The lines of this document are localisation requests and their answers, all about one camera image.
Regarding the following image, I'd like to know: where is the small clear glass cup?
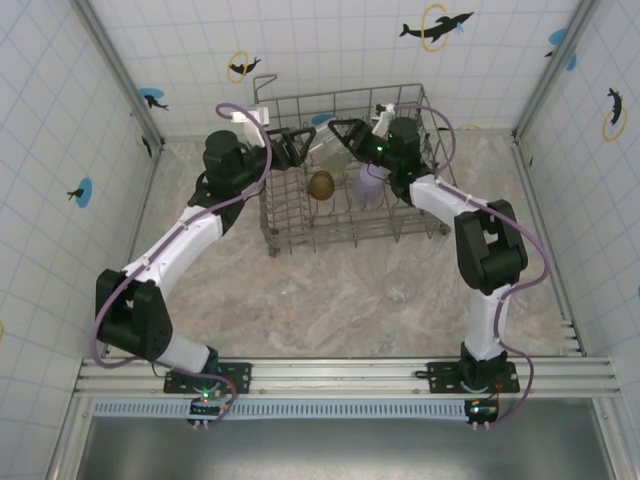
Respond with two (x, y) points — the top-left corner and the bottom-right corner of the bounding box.
(308, 124), (346, 157)

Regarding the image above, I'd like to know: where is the lavender plastic cup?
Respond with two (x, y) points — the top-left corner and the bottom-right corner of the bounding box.
(351, 164), (386, 204)

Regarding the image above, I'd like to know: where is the amber translucent cup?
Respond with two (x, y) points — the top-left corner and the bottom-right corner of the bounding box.
(308, 169), (335, 200)

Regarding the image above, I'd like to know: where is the grey wire dish rack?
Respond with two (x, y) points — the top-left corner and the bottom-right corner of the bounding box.
(252, 74), (457, 259)

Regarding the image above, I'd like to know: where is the wide clear faceted glass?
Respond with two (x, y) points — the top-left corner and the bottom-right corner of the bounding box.
(382, 270), (420, 309)

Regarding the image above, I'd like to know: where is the blue circle shark sticker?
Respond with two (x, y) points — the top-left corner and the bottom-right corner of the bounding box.
(137, 87), (170, 112)

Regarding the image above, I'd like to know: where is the black controller circuit board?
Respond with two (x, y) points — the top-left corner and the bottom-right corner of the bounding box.
(187, 387), (227, 430)
(463, 397), (501, 432)

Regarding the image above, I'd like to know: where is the steel sheet panel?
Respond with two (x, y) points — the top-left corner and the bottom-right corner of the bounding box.
(82, 417), (619, 480)

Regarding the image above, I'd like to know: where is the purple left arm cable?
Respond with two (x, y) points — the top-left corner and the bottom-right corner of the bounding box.
(92, 101), (276, 426)

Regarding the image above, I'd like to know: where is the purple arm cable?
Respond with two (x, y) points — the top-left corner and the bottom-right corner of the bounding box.
(394, 103), (551, 429)
(92, 101), (276, 426)

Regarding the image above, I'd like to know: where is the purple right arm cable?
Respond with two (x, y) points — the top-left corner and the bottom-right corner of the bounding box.
(394, 103), (551, 429)

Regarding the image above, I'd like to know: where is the aluminium side rail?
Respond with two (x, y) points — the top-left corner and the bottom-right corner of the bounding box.
(512, 139), (587, 357)
(102, 144), (165, 359)

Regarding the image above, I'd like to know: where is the seal yellow ring sticker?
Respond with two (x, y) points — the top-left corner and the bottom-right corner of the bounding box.
(227, 50), (263, 84)

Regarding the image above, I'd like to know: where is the dolphin whale yellow ring sticker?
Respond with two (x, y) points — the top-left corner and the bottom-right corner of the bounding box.
(398, 3), (475, 54)

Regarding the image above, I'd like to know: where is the aluminium corner post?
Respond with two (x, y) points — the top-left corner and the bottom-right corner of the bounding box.
(73, 0), (166, 151)
(512, 0), (601, 141)

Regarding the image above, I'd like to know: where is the blue patch wall sticker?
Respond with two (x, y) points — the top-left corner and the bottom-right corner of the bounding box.
(543, 27), (579, 72)

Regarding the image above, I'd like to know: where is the lizard yellow ring sticker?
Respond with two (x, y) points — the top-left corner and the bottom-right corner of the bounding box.
(601, 87), (629, 143)

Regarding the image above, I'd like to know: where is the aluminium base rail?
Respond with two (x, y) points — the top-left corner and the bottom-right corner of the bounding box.
(73, 355), (624, 400)

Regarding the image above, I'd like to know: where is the pale blue slotted cable duct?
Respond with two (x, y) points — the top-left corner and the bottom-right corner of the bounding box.
(92, 398), (501, 420)

